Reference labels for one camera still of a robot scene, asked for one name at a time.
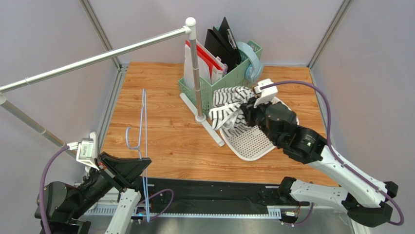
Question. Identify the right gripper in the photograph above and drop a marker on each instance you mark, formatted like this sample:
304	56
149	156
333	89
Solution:
252	111

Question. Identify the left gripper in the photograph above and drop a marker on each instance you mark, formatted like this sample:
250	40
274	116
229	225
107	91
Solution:
122	171

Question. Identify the black white striped tank top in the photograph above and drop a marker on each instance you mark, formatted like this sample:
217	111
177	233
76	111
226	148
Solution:
226	113

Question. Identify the blue wire hanger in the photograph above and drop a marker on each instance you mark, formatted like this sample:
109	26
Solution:
142	149

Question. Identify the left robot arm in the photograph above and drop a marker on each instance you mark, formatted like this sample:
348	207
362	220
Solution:
60	205

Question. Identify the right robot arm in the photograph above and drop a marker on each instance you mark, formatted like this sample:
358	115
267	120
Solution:
361	196

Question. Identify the white perforated plastic basket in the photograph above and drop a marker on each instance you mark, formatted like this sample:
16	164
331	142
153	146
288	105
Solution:
249	146

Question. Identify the green plastic file basket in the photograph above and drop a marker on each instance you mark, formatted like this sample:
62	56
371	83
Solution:
234	78

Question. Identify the white document folder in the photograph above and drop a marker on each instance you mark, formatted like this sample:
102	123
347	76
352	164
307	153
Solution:
203	70

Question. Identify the red folder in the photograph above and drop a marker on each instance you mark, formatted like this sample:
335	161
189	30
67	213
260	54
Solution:
209	58

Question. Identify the black folder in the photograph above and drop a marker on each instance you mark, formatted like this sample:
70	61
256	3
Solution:
216	44

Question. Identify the black clipboard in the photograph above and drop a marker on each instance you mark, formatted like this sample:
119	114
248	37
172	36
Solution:
225	37

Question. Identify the silver clothes rack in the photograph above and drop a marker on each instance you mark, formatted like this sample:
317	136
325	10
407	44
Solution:
188	29

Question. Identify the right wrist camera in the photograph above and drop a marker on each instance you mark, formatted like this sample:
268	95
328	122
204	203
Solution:
263	94

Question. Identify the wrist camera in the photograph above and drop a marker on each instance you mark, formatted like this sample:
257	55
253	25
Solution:
263	94
85	151

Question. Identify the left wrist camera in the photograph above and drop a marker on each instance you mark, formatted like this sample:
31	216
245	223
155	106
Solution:
85	151

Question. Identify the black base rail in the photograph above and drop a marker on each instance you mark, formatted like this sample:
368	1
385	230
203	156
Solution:
195	198

